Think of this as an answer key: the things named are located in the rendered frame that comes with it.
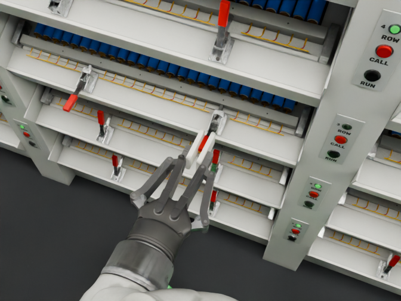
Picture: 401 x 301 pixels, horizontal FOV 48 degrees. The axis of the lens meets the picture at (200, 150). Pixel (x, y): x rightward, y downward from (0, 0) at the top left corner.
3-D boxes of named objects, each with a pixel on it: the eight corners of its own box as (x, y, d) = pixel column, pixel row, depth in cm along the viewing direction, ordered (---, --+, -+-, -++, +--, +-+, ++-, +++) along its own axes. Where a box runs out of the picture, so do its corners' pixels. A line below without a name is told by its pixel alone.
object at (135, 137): (280, 210, 101) (281, 207, 87) (43, 126, 112) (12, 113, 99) (308, 125, 103) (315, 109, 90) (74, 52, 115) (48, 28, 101)
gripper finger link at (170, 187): (162, 226, 69) (154, 223, 70) (185, 169, 76) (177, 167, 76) (162, 212, 66) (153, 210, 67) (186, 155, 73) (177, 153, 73)
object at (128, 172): (268, 240, 117) (269, 241, 104) (63, 164, 129) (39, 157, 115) (293, 166, 120) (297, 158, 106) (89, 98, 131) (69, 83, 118)
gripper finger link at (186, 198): (167, 214, 66) (176, 218, 66) (200, 160, 73) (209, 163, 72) (167, 227, 69) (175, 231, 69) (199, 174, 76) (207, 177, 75)
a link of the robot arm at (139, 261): (161, 315, 64) (178, 277, 67) (159, 290, 57) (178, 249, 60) (103, 290, 65) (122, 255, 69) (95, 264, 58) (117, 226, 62)
